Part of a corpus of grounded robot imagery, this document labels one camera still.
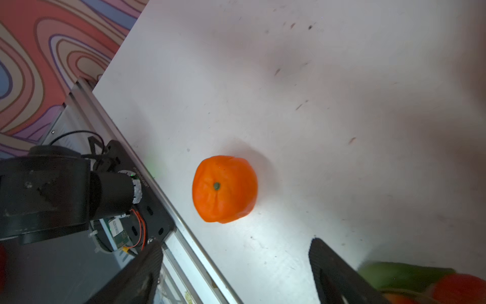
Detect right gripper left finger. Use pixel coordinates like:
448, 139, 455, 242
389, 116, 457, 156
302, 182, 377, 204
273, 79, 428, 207
86, 239, 163, 303

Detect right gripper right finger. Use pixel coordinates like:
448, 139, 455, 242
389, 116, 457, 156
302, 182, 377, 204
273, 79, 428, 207
308, 238, 389, 304

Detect red grape bunch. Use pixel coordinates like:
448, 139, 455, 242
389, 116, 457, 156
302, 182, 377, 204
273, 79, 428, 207
356, 261, 486, 304

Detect large orange mandarin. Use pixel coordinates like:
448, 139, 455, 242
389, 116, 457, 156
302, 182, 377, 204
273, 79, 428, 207
192, 155, 258, 224

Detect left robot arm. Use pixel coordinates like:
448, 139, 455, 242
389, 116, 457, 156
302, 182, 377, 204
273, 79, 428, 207
1, 145, 143, 244

